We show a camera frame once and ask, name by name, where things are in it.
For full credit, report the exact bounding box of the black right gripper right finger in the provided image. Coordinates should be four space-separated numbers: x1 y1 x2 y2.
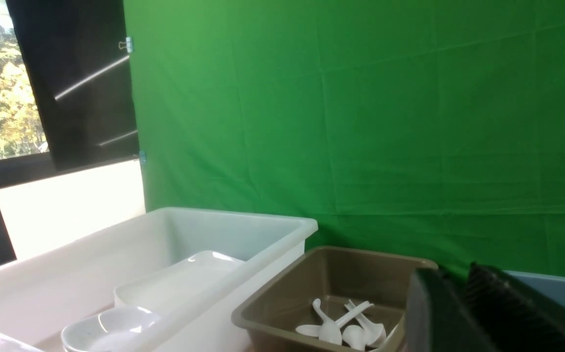
463 263 565 352

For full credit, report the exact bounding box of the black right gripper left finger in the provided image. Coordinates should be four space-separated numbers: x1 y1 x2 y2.
405 269 499 352

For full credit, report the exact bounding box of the white ceramic soup spoon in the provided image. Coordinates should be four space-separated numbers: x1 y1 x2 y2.
312 298 342 346

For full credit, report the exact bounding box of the white spoon in bin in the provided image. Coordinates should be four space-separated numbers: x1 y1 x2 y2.
342 325 366 352
295 302 375 338
355 313 386 349

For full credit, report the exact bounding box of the olive green plastic bin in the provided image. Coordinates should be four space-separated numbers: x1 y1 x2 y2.
231 246 438 352

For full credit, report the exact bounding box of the green backdrop cloth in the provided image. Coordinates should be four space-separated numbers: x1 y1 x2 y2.
124 0 565 276

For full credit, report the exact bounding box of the stack of white square plates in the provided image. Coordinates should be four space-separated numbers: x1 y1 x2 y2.
113 250 244 316

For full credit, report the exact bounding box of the stack of small white bowls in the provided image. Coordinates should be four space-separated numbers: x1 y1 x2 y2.
60 305 161 352

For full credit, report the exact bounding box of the large white plastic tub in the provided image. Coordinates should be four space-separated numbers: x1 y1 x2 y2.
0 207 318 352

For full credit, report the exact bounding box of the metal binder clip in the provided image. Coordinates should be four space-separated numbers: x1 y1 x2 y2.
117 37 134 54

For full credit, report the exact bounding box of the window with black frame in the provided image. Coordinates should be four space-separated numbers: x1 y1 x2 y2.
0 0 144 265

